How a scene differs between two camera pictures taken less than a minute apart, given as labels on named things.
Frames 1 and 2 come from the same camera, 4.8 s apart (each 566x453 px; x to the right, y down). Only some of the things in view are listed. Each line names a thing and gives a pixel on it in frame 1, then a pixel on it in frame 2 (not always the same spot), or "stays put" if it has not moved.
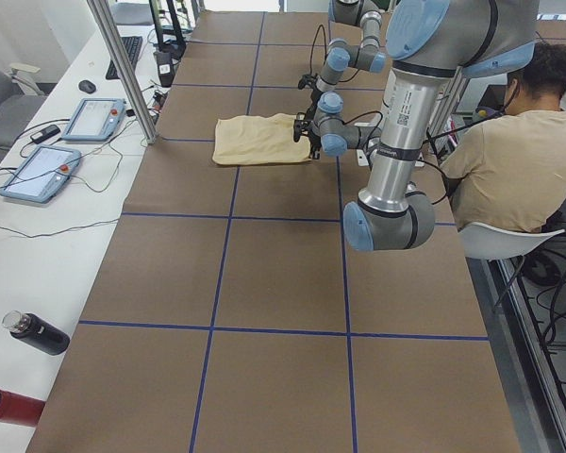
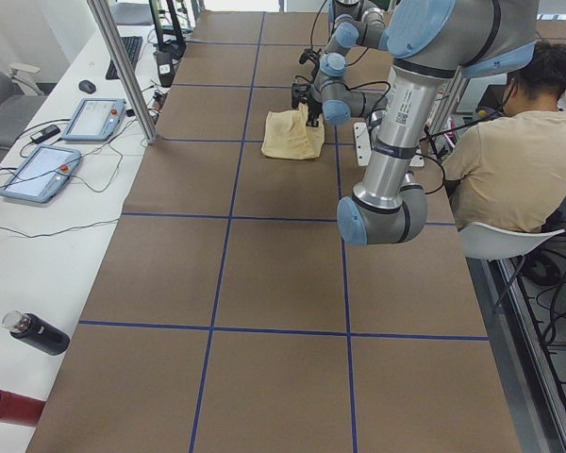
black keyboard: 131,45 stays put
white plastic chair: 481,242 stays put
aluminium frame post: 131,80 stays put
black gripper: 301,125 -> 299,92
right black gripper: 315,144 -> 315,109
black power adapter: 45,134 stays put
